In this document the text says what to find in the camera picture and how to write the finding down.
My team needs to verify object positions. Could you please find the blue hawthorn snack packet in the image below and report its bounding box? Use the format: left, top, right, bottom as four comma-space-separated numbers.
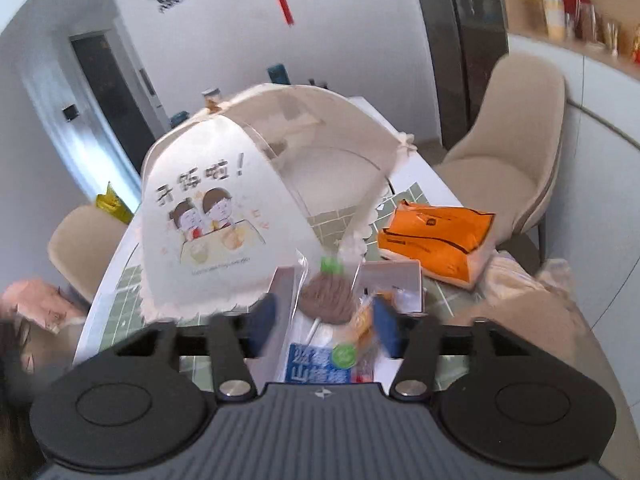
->
276, 255, 378, 385

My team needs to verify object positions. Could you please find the pink cardboard box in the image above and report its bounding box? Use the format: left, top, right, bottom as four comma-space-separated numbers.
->
246, 261, 423, 389

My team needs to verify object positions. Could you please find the orange tissue pack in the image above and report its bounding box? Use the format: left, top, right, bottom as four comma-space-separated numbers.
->
376, 200, 497, 290

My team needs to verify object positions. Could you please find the brown plush bear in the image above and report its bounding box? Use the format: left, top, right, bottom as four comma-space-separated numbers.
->
448, 252, 627, 408

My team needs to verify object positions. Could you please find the cartoon mesh food cover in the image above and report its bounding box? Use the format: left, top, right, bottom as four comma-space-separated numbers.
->
140, 84, 413, 322

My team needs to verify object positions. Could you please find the beige chair left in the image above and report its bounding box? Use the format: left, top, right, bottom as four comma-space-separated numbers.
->
48, 205, 127, 302

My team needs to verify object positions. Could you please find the beige chair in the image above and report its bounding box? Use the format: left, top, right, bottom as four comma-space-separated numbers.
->
48, 205, 127, 302
435, 53, 566, 244

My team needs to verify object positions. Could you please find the beige chair right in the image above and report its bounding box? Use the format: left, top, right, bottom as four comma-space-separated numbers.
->
435, 53, 566, 244

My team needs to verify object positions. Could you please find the dark cabinet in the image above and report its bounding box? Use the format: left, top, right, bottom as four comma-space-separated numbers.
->
419, 0, 508, 150

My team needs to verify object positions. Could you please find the yellow bottle on shelf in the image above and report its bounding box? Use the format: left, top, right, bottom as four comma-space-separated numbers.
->
541, 0, 566, 41

